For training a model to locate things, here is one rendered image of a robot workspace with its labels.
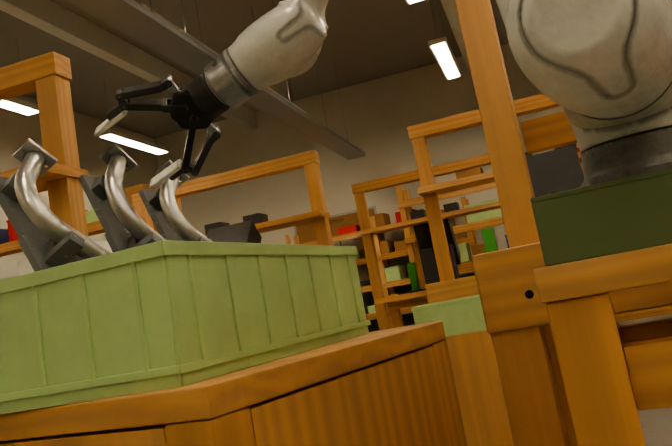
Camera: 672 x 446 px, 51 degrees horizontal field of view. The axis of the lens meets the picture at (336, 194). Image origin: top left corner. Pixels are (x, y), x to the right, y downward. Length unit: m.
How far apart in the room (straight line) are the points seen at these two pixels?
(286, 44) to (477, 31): 1.01
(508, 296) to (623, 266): 0.55
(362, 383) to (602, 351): 0.38
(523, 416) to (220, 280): 0.68
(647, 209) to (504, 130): 1.19
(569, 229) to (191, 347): 0.46
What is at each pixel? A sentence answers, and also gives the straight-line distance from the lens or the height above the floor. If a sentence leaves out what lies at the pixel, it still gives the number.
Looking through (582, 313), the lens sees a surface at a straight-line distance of 0.85.
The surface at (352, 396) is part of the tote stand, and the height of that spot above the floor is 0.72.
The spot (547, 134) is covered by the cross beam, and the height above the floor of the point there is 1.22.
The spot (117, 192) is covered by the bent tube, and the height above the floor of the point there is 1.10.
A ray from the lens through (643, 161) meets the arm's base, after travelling 0.93.
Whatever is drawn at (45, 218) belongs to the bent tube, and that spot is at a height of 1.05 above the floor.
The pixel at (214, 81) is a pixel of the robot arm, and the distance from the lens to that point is 1.20.
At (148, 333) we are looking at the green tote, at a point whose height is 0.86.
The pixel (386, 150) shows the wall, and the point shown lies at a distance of 12.04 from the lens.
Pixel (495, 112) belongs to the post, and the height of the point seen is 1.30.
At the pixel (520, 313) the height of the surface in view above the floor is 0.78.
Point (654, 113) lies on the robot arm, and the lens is 0.94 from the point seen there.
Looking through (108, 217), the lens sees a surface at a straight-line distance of 1.26.
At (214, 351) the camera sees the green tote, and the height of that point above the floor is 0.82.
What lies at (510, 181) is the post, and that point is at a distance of 1.99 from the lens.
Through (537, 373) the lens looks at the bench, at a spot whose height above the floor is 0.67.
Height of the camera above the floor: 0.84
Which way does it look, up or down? 9 degrees up
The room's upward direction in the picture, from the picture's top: 10 degrees counter-clockwise
